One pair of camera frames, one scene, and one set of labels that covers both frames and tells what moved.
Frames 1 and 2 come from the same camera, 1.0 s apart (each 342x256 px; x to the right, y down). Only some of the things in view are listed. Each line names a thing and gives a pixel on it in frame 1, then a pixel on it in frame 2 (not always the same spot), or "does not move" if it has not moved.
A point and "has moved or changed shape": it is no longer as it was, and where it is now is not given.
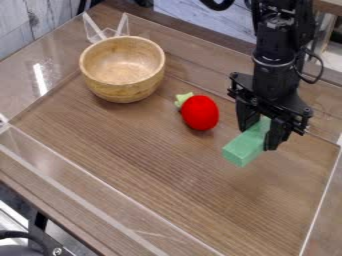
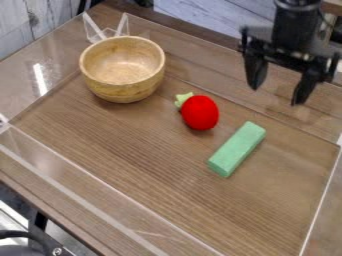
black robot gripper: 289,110 -> 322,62
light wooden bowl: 123,68 does not move
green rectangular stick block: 249,146 has moved or changed shape
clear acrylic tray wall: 115,119 does not move
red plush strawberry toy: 199,110 does not move
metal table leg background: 325,26 does not move
